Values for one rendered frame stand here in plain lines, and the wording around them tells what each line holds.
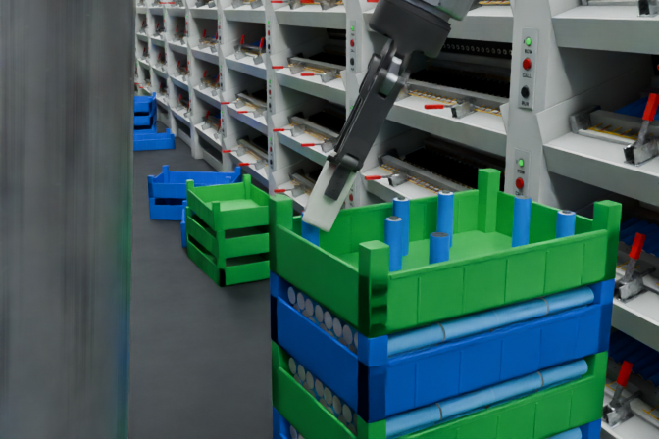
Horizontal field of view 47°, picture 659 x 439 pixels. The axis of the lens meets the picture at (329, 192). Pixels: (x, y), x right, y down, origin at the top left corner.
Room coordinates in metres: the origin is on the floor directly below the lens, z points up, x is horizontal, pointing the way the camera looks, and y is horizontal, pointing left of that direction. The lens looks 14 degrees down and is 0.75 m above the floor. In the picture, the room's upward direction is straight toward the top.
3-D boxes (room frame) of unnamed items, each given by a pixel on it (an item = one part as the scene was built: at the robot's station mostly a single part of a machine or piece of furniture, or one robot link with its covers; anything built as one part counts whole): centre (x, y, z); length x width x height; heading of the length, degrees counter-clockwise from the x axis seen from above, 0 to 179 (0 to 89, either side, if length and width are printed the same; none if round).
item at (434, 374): (0.76, -0.12, 0.44); 0.30 x 0.20 x 0.08; 119
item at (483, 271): (0.76, -0.12, 0.52); 0.30 x 0.20 x 0.08; 119
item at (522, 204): (0.81, -0.21, 0.52); 0.02 x 0.02 x 0.06
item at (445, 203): (0.84, -0.13, 0.52); 0.02 x 0.02 x 0.06
